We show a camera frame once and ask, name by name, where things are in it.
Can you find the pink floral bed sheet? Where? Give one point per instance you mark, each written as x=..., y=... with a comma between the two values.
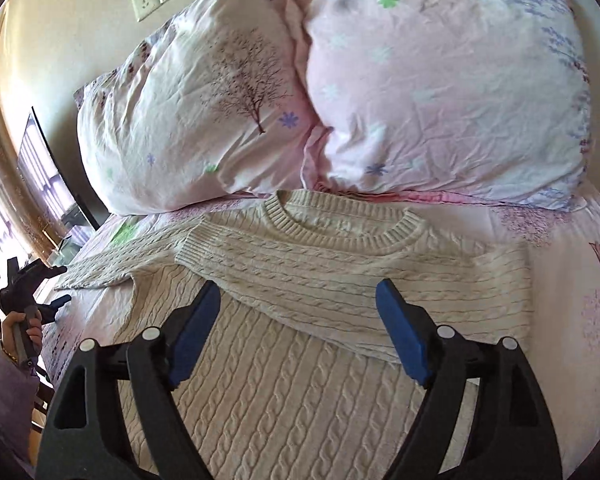
x=563, y=346

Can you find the person's left hand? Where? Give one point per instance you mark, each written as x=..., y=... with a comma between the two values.
x=16, y=328

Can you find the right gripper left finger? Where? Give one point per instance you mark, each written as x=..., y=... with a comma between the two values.
x=85, y=436

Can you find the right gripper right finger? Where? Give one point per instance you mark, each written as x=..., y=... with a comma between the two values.
x=511, y=436

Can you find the beige cable-knit sweater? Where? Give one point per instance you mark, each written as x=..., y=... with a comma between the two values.
x=299, y=378

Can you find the floral pink pillow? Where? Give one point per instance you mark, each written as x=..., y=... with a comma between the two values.
x=485, y=99
x=210, y=105

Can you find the black flat screen television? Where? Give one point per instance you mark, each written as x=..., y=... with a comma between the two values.
x=64, y=209

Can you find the left floral pink pillow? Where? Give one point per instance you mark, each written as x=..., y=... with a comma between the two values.
x=210, y=105

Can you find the left forearm purple sleeve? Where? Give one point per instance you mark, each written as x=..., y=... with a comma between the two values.
x=18, y=389

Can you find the right floral pink pillow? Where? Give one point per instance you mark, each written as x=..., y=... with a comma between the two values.
x=485, y=99

